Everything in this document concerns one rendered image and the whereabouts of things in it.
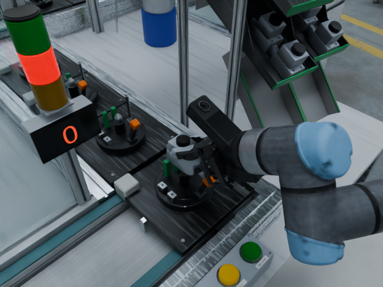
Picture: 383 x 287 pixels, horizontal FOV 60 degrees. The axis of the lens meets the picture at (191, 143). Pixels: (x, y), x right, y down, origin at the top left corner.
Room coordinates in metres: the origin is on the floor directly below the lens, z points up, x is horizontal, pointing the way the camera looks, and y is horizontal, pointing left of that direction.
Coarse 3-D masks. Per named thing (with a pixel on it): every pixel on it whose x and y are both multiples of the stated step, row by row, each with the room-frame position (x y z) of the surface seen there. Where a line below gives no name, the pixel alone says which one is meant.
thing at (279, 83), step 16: (208, 0) 0.80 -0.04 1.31; (224, 0) 0.75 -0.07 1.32; (256, 0) 0.84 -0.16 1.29; (272, 0) 0.80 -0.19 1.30; (224, 16) 0.75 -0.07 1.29; (256, 16) 0.79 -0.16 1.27; (288, 32) 0.75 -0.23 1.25; (256, 48) 0.70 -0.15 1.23; (256, 64) 0.65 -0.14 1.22; (304, 64) 0.69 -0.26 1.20; (272, 80) 0.60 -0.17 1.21; (288, 80) 0.62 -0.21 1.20
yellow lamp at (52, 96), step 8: (56, 80) 0.45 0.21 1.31; (32, 88) 0.44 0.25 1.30; (40, 88) 0.43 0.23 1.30; (48, 88) 0.44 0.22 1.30; (56, 88) 0.44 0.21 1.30; (64, 88) 0.46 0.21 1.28; (40, 96) 0.43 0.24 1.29; (48, 96) 0.44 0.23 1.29; (56, 96) 0.44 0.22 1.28; (64, 96) 0.45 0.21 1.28; (40, 104) 0.44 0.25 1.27; (48, 104) 0.43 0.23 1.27; (56, 104) 0.44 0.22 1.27; (64, 104) 0.45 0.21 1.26
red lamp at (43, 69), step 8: (24, 56) 0.44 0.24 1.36; (32, 56) 0.44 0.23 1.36; (40, 56) 0.44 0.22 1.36; (48, 56) 0.45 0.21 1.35; (24, 64) 0.44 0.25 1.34; (32, 64) 0.43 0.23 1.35; (40, 64) 0.44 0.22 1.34; (48, 64) 0.44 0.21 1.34; (56, 64) 0.46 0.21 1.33; (32, 72) 0.43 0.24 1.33; (40, 72) 0.44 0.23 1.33; (48, 72) 0.44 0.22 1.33; (56, 72) 0.45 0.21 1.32; (32, 80) 0.44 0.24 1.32; (40, 80) 0.43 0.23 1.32; (48, 80) 0.44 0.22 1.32
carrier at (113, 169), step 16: (112, 112) 0.72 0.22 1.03; (128, 112) 0.75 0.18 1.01; (144, 112) 0.80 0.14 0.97; (112, 128) 0.70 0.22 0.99; (128, 128) 0.70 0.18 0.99; (144, 128) 0.70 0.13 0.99; (160, 128) 0.73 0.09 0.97; (80, 144) 0.66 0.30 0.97; (96, 144) 0.66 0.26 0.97; (112, 144) 0.64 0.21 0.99; (128, 144) 0.64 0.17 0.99; (144, 144) 0.66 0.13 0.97; (160, 144) 0.66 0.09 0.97; (96, 160) 0.60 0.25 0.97; (112, 160) 0.60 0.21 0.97; (128, 160) 0.60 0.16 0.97; (144, 160) 0.60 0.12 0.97; (112, 176) 0.54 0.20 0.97
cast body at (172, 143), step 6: (174, 138) 0.52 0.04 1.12; (180, 138) 0.51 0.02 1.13; (186, 138) 0.51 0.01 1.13; (168, 144) 0.51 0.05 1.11; (174, 144) 0.50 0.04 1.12; (180, 144) 0.49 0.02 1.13; (186, 144) 0.49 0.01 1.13; (192, 144) 0.50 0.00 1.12; (168, 150) 0.51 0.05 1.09; (168, 156) 0.51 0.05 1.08; (174, 162) 0.50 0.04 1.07; (180, 168) 0.48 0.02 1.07
